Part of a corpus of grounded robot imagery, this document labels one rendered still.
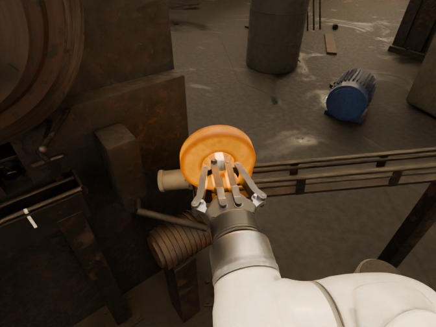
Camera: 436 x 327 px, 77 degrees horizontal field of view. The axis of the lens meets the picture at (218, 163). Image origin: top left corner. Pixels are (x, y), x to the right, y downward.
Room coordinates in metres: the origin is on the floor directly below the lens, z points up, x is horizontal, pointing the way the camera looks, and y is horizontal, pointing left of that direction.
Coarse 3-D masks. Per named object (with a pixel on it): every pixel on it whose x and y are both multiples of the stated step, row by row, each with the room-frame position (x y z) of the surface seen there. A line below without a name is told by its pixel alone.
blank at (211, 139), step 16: (208, 128) 0.44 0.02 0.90; (224, 128) 0.44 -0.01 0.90; (192, 144) 0.41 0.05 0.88; (208, 144) 0.42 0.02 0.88; (224, 144) 0.42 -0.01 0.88; (240, 144) 0.42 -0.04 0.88; (192, 160) 0.41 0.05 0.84; (240, 160) 0.43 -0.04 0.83; (192, 176) 0.41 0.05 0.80; (208, 176) 0.42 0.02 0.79; (224, 176) 0.42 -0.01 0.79
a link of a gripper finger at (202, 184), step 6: (204, 168) 0.38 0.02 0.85; (204, 174) 0.37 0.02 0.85; (204, 180) 0.35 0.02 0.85; (198, 186) 0.34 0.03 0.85; (204, 186) 0.34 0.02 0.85; (198, 192) 0.32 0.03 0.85; (204, 192) 0.33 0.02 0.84; (198, 198) 0.31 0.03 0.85; (204, 198) 0.33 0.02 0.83; (192, 204) 0.30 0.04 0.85; (198, 204) 0.30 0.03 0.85
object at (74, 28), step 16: (64, 0) 0.51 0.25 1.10; (80, 0) 0.53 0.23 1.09; (64, 16) 0.51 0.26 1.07; (80, 16) 0.52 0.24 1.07; (80, 32) 0.52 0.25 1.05; (80, 48) 0.52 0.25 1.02; (64, 64) 0.49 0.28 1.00; (64, 80) 0.49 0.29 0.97; (48, 96) 0.47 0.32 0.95; (64, 96) 0.48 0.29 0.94; (32, 112) 0.45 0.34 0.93; (48, 112) 0.46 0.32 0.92; (16, 128) 0.42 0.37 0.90; (0, 144) 0.40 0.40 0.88
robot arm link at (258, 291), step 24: (216, 288) 0.16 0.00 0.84; (240, 288) 0.15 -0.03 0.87; (264, 288) 0.15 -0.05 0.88; (288, 288) 0.15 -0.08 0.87; (312, 288) 0.16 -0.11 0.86; (216, 312) 0.13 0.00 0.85; (240, 312) 0.12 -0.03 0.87; (264, 312) 0.12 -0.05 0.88; (288, 312) 0.12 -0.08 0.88; (312, 312) 0.12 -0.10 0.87; (336, 312) 0.13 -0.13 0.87
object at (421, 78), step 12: (432, 48) 2.23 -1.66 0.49; (432, 60) 2.19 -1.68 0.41; (420, 72) 2.23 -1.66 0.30; (432, 72) 2.15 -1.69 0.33; (420, 84) 2.19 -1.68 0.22; (432, 84) 2.11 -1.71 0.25; (408, 96) 2.24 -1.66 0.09; (420, 96) 2.15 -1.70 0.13; (432, 96) 2.07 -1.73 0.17; (420, 108) 2.12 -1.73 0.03; (432, 108) 2.03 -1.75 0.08
